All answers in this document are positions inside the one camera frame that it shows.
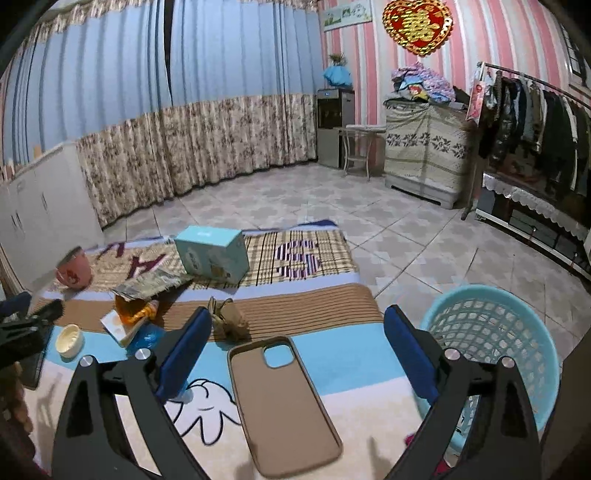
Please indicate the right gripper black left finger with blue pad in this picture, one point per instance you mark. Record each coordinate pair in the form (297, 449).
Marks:
(91, 441)

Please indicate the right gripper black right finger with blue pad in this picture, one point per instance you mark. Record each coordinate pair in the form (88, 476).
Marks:
(502, 442)

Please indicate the orange snack wrapper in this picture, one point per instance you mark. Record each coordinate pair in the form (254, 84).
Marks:
(133, 311)

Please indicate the silver foil snack packet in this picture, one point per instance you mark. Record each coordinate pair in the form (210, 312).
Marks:
(150, 284)

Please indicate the brown wrapper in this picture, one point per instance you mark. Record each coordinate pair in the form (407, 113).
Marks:
(228, 323)

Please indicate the blue plastic bag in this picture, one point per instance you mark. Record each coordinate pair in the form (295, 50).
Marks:
(148, 336)

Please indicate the black smartphone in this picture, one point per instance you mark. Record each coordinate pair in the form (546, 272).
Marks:
(32, 368)

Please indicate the small white cap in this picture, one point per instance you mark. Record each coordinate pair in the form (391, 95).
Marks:
(69, 342)

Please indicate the dark wooden furniture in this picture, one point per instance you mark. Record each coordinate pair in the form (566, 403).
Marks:
(566, 440)

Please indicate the pink mug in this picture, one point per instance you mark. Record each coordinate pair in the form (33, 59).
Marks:
(74, 270)

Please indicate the white tissue paper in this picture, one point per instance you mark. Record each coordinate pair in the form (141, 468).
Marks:
(122, 333)

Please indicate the white side cabinet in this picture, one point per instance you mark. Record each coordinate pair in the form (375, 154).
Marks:
(46, 211)

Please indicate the light blue plastic basket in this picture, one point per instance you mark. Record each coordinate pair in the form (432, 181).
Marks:
(485, 324)

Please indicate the brown phone case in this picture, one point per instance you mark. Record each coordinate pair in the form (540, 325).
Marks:
(286, 426)

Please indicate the teal cardboard box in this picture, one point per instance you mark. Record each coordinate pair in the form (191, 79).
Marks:
(214, 253)

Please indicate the low tv cabinet lace cover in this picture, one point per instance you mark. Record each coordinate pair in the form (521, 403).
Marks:
(516, 207)

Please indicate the cartoon patterned blanket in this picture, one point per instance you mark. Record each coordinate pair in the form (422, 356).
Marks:
(303, 283)

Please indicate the blue floral curtain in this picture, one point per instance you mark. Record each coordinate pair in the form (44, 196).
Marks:
(159, 97)

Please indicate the cloth covered cabinet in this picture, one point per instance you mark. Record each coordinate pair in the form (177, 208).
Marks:
(428, 151)

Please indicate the clothes rack with garments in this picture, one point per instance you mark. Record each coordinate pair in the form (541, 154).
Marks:
(533, 137)

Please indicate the small metal table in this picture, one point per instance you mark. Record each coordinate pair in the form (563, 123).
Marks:
(358, 140)

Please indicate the pile of folded clothes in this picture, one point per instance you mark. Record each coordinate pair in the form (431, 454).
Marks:
(422, 84)

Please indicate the grey water dispenser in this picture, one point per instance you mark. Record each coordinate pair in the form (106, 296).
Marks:
(335, 110)

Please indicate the blue covered potted plant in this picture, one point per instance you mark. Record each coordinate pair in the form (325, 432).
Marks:
(337, 74)

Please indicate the red gold heart decoration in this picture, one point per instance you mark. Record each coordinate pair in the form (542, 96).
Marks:
(419, 26)

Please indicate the framed wall picture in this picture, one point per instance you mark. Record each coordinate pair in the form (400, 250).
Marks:
(344, 15)

